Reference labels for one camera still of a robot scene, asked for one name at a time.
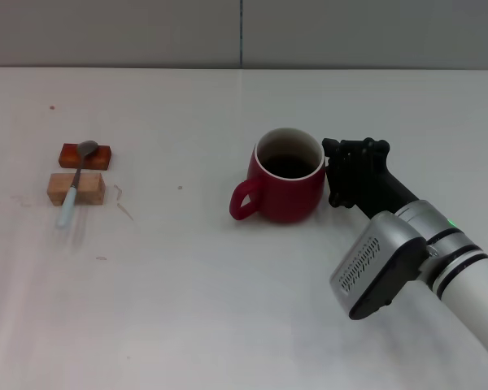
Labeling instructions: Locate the light wooden block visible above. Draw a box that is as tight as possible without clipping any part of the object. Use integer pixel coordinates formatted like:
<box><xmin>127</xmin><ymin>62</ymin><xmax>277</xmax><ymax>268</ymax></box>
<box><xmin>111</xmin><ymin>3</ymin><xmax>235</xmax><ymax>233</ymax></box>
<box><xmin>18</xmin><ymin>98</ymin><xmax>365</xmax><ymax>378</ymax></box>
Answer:
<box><xmin>46</xmin><ymin>172</ymin><xmax>107</xmax><ymax>206</ymax></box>

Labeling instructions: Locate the spoon with light blue handle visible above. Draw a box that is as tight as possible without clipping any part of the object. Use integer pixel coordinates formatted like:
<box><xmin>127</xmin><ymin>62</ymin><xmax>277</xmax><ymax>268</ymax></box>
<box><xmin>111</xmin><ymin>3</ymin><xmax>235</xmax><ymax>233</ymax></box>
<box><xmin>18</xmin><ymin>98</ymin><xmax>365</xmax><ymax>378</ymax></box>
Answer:
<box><xmin>55</xmin><ymin>140</ymin><xmax>100</xmax><ymax>230</ymax></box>

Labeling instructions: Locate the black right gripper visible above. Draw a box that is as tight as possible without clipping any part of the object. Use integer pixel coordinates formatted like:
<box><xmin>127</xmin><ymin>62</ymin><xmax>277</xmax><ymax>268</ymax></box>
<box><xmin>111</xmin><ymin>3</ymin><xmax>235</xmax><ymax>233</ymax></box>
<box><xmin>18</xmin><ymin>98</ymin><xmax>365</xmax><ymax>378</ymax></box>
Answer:
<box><xmin>320</xmin><ymin>136</ymin><xmax>420</xmax><ymax>220</ymax></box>

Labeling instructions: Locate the red ceramic coffee cup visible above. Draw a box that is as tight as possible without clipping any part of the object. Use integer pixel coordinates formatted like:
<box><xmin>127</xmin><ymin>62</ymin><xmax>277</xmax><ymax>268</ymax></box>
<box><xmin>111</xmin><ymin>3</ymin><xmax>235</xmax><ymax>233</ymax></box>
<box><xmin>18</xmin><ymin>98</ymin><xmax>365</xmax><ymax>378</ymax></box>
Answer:
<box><xmin>229</xmin><ymin>127</ymin><xmax>327</xmax><ymax>224</ymax></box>

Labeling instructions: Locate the dark red wooden block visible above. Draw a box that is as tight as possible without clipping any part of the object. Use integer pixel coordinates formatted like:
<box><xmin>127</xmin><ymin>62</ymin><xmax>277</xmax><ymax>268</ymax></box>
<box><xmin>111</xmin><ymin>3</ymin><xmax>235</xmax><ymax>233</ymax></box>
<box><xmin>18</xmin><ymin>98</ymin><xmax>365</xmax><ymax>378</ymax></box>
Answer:
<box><xmin>59</xmin><ymin>142</ymin><xmax>114</xmax><ymax>171</ymax></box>

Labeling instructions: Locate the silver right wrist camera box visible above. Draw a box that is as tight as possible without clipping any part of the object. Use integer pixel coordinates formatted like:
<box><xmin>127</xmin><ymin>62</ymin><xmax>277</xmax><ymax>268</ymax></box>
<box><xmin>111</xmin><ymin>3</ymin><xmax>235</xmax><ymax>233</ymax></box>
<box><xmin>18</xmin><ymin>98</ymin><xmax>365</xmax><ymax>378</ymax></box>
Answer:
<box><xmin>329</xmin><ymin>213</ymin><xmax>429</xmax><ymax>321</ymax></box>

